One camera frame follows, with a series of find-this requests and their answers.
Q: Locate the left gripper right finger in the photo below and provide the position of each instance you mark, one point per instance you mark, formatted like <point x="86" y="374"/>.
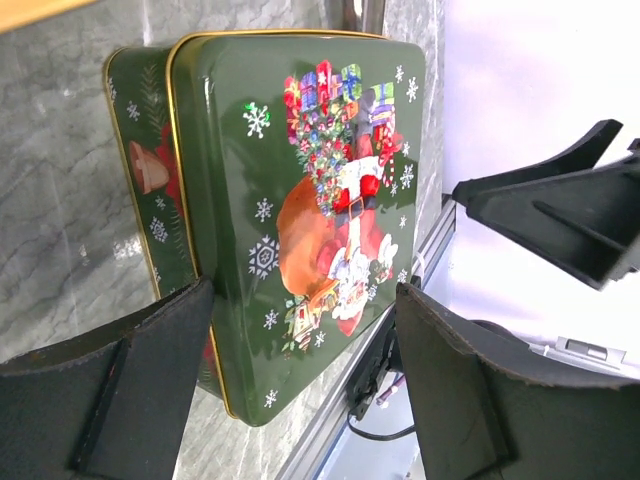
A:
<point x="487" y="407"/>

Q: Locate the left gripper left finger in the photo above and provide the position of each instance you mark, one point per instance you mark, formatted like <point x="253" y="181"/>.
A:
<point x="111" y="403"/>

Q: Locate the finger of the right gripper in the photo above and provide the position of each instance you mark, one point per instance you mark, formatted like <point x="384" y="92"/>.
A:
<point x="585" y="223"/>
<point x="582" y="155"/>

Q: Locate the metal tongs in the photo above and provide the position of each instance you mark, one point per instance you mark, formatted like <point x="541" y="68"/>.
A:
<point x="365" y="16"/>

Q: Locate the gold tin lid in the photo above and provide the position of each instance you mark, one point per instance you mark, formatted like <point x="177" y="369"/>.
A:
<point x="300" y="215"/>

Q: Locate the green christmas cookie tin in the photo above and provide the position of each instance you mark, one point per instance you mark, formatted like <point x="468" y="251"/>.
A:
<point x="145" y="175"/>

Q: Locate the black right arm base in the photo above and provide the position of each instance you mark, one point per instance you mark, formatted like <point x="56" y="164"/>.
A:
<point x="381" y="356"/>

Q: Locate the yellow plastic tray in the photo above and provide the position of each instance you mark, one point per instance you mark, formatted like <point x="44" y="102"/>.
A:
<point x="18" y="13"/>

